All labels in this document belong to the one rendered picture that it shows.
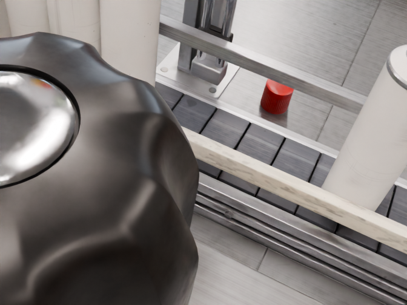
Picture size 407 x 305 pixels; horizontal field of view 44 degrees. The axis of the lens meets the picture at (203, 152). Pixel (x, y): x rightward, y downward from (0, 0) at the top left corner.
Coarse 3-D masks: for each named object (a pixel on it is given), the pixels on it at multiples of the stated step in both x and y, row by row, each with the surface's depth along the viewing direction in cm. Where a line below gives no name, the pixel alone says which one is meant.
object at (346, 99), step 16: (160, 16) 48; (160, 32) 48; (176, 32) 47; (192, 32) 47; (208, 48) 47; (224, 48) 46; (240, 48) 46; (240, 64) 46; (256, 64) 45; (272, 64) 45; (288, 80) 45; (304, 80) 44; (320, 80) 45; (320, 96) 45; (336, 96) 44; (352, 96) 44; (352, 112) 44
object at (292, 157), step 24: (168, 96) 53; (192, 120) 51; (216, 120) 51; (240, 120) 52; (240, 144) 50; (264, 144) 50; (288, 144) 50; (216, 168) 47; (288, 168) 48; (312, 168) 49; (264, 192) 46; (312, 216) 45; (384, 216) 46; (360, 240) 44
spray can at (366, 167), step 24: (384, 72) 35; (384, 96) 35; (360, 120) 38; (384, 120) 36; (360, 144) 39; (384, 144) 37; (336, 168) 43; (360, 168) 40; (384, 168) 39; (336, 192) 43; (360, 192) 42; (384, 192) 42
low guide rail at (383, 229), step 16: (192, 144) 45; (208, 144) 44; (208, 160) 45; (224, 160) 44; (240, 160) 44; (256, 160) 44; (240, 176) 45; (256, 176) 44; (272, 176) 43; (288, 176) 43; (272, 192) 44; (288, 192) 43; (304, 192) 42; (320, 192) 42; (320, 208) 43; (336, 208) 42; (352, 208) 42; (352, 224) 42; (368, 224) 42; (384, 224) 41; (400, 224) 41; (384, 240) 42; (400, 240) 41
